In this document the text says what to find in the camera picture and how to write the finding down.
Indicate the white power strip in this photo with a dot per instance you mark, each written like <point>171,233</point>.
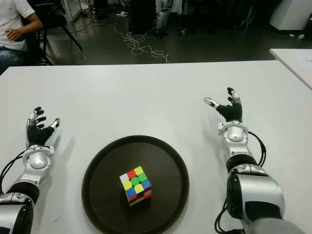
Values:
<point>122,14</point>

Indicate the silver humanoid robot legs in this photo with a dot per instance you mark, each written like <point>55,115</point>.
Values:
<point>162,19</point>

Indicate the white glass display case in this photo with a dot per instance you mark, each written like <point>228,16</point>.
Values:
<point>73,9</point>

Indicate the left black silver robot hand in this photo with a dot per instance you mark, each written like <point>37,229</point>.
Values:
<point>36,135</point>

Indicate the small white paper scrap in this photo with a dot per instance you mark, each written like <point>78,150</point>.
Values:
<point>301,36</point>

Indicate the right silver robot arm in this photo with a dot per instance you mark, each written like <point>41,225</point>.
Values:
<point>253,192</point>

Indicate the seated person in white shirt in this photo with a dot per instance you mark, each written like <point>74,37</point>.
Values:
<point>12,17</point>

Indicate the white neighbouring table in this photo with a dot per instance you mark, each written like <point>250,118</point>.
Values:
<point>296,63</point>

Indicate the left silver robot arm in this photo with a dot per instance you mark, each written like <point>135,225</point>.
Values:
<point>36,159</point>

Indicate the black chair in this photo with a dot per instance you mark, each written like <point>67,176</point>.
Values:
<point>52,18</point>

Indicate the multicolour Rubik's cube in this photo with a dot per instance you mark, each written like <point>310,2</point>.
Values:
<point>136,186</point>

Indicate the white cabinet with black base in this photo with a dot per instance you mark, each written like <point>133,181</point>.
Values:
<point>290,17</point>

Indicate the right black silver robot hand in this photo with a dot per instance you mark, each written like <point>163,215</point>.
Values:
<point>231,112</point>

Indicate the dark brown round plate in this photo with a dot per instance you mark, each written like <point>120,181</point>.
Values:
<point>135,185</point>

